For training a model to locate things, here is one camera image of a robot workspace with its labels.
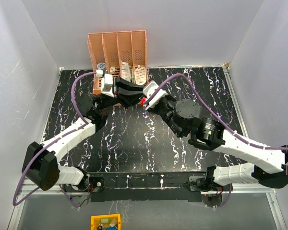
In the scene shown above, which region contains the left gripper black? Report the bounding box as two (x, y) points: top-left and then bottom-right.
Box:
(99, 78), (147, 111)

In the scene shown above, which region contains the red handled keyring holder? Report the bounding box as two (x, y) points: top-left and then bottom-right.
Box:
(140, 97), (147, 105)

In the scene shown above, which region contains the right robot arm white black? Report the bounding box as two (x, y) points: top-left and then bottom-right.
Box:
(145, 93), (288, 192)

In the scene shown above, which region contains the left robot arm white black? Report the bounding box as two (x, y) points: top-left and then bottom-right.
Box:
(22, 75), (144, 191)

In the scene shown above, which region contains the white tube package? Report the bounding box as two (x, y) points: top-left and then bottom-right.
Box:
(120, 61), (132, 82)

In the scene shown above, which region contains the white label pouch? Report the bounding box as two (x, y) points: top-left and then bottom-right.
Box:
(134, 65), (147, 85)

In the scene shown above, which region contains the small card box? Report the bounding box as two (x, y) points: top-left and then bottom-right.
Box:
(110, 66), (116, 74)

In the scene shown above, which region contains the round tin jar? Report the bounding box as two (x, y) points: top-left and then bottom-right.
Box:
(96, 62), (107, 71)

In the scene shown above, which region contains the orange desk file organizer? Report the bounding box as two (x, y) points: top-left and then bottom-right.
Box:
(88, 30), (148, 98)

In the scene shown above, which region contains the yellow box with parts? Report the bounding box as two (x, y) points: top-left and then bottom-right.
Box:
(90, 213), (122, 230)

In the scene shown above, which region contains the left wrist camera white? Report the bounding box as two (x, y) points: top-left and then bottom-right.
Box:
(101, 73), (115, 98)

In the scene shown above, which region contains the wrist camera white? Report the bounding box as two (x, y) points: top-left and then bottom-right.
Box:
(143, 81), (168, 111)
(101, 73), (115, 98)

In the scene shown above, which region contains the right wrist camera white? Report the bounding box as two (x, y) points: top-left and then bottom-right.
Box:
(143, 81), (168, 111)

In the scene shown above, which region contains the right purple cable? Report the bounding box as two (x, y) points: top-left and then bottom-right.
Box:
(144, 73), (288, 208)

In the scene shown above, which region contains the purple cable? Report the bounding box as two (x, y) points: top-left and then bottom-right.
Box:
(144, 73), (288, 208)
(12, 69), (104, 206)

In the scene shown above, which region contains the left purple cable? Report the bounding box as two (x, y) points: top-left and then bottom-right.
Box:
(12, 69), (104, 206)

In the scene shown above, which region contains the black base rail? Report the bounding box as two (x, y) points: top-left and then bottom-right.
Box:
(87, 172), (204, 202)

